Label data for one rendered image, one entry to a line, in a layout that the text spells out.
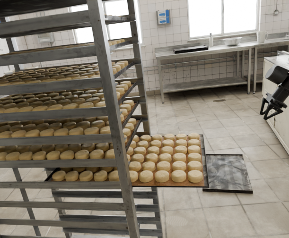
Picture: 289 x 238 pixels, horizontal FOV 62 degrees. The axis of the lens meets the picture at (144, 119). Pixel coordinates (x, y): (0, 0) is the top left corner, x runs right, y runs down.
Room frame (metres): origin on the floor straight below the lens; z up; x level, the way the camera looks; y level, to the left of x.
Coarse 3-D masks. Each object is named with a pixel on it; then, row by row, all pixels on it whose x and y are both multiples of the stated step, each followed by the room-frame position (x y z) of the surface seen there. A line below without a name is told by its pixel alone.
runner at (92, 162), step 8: (24, 160) 0.77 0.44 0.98; (32, 160) 0.77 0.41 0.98; (40, 160) 0.76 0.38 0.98; (48, 160) 0.75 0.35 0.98; (56, 160) 0.75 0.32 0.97; (64, 160) 0.74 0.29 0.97; (72, 160) 0.73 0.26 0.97; (80, 160) 0.73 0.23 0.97; (88, 160) 0.72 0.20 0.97; (96, 160) 0.71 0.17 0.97; (104, 160) 0.71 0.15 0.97; (112, 160) 0.70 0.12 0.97
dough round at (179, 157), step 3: (177, 153) 0.85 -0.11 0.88; (180, 153) 0.85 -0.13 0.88; (183, 153) 0.85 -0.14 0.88; (174, 156) 0.83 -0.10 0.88; (177, 156) 0.83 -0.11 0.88; (180, 156) 0.83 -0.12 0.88; (183, 156) 0.82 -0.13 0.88; (174, 159) 0.82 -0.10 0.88; (177, 159) 0.81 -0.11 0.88; (180, 159) 0.81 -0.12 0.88; (183, 159) 0.81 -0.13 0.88
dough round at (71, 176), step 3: (72, 171) 0.82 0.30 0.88; (75, 171) 0.81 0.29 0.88; (66, 174) 0.80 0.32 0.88; (69, 174) 0.80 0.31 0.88; (72, 174) 0.79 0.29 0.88; (75, 174) 0.79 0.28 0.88; (78, 174) 0.80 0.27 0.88; (66, 177) 0.78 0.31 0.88; (69, 177) 0.78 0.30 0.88; (72, 177) 0.78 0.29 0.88; (75, 177) 0.78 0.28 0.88; (78, 177) 0.79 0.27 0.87; (66, 180) 0.78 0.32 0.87; (69, 180) 0.77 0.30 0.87; (72, 180) 0.77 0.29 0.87; (75, 180) 0.78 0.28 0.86
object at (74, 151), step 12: (132, 120) 1.05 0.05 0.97; (48, 144) 0.90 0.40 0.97; (60, 144) 0.88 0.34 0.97; (72, 144) 0.87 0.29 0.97; (84, 144) 0.85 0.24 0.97; (96, 144) 0.84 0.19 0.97; (108, 144) 0.83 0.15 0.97; (0, 156) 0.84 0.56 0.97; (12, 156) 0.83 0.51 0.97; (24, 156) 0.82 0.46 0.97; (36, 156) 0.80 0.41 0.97; (48, 156) 0.79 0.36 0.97; (60, 156) 0.78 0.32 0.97; (72, 156) 0.79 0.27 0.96; (84, 156) 0.77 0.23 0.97; (96, 156) 0.75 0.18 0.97; (108, 156) 0.74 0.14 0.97
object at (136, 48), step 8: (128, 0) 1.11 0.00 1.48; (128, 8) 1.11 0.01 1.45; (136, 16) 1.12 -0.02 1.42; (136, 24) 1.10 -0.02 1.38; (136, 32) 1.11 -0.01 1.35; (136, 48) 1.11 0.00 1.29; (136, 56) 1.11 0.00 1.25; (136, 72) 1.11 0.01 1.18; (144, 80) 1.13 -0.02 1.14; (144, 88) 1.11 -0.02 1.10; (144, 104) 1.11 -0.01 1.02; (144, 112) 1.11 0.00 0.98; (144, 128) 1.11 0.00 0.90; (160, 216) 1.12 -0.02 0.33; (160, 224) 1.10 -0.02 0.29
